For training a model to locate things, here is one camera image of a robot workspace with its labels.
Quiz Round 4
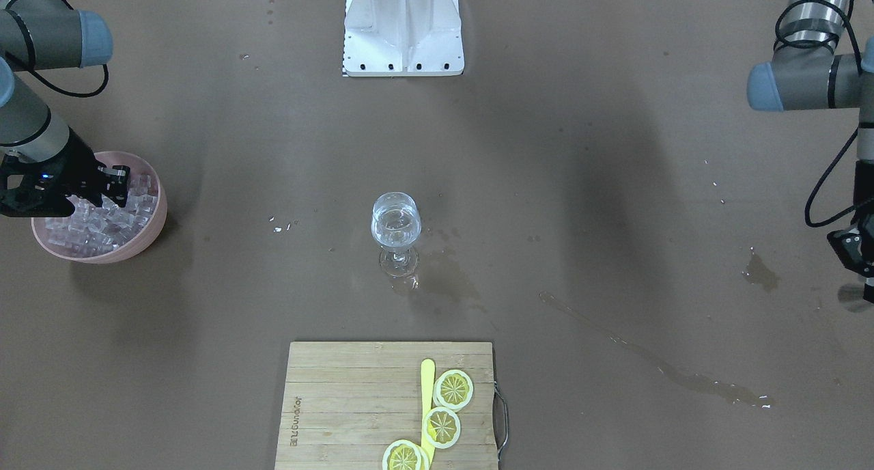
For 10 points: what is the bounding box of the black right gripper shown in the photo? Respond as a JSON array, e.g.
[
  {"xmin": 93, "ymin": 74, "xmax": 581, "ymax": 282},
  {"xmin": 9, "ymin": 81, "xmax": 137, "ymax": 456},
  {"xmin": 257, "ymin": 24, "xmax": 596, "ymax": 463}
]
[{"xmin": 41, "ymin": 130, "xmax": 131, "ymax": 208}]

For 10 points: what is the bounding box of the yellow plastic knife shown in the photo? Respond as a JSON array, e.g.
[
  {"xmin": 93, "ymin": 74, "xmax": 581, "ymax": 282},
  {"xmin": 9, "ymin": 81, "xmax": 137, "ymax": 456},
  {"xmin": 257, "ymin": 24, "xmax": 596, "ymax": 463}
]
[{"xmin": 419, "ymin": 358, "xmax": 435, "ymax": 468}]

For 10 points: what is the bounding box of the yellow lemon slice two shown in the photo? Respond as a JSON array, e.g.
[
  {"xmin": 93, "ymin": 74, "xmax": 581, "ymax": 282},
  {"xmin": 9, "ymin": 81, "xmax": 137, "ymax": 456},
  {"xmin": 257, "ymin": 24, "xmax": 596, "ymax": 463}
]
[{"xmin": 421, "ymin": 406, "xmax": 462, "ymax": 450}]

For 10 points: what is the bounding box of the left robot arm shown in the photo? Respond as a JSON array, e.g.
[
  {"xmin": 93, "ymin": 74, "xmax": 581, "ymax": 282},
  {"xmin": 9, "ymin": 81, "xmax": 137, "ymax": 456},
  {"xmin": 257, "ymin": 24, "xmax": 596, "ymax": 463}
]
[{"xmin": 746, "ymin": 0, "xmax": 873, "ymax": 290}]

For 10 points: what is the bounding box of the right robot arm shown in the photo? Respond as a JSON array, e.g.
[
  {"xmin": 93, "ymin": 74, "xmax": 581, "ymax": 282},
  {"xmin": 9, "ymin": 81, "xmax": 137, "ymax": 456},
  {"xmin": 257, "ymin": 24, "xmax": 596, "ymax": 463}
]
[{"xmin": 1, "ymin": 0, "xmax": 131, "ymax": 217}]

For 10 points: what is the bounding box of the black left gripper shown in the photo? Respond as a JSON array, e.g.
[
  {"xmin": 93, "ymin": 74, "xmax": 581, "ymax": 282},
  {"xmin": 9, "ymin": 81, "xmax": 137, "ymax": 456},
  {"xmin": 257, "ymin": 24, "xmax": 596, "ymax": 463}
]
[{"xmin": 827, "ymin": 211, "xmax": 873, "ymax": 278}]

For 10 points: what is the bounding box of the pink bowl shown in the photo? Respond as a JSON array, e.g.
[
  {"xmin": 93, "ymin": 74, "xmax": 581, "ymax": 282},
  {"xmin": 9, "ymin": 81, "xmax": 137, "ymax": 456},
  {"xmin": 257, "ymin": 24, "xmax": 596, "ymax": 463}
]
[{"xmin": 31, "ymin": 150, "xmax": 168, "ymax": 264}]

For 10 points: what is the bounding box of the yellow lemon slice one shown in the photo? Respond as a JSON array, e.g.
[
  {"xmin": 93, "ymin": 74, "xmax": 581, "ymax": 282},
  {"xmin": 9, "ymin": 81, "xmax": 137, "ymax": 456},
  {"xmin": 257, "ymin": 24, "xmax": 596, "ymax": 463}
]
[{"xmin": 433, "ymin": 368, "xmax": 475, "ymax": 412}]

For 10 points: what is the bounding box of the bamboo cutting board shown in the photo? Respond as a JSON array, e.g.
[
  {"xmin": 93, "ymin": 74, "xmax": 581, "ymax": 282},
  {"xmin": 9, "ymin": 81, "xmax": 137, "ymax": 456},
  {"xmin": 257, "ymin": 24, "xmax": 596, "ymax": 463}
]
[{"xmin": 269, "ymin": 340, "xmax": 500, "ymax": 469}]

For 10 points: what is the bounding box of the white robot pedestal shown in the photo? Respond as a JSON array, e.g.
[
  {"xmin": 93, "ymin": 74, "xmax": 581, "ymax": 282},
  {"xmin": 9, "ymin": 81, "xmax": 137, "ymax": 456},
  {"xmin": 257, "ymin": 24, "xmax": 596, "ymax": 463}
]
[{"xmin": 341, "ymin": 0, "xmax": 465, "ymax": 77}]

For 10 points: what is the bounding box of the pile of clear ice cubes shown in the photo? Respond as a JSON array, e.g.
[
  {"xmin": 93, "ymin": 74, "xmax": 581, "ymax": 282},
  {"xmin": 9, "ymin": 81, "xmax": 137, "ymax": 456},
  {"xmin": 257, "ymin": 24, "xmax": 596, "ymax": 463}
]
[{"xmin": 39, "ymin": 174, "xmax": 157, "ymax": 258}]

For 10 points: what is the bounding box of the yellow lemon slice three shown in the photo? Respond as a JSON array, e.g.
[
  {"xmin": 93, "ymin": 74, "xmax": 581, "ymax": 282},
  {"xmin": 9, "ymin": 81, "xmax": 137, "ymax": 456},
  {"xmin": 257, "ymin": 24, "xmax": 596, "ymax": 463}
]
[{"xmin": 381, "ymin": 439, "xmax": 430, "ymax": 470}]

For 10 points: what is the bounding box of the clear wine glass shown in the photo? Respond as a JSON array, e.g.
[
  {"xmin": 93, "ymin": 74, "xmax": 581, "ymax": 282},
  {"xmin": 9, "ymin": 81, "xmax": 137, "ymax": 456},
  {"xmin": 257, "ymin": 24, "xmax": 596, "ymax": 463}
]
[{"xmin": 371, "ymin": 192, "xmax": 422, "ymax": 278}]

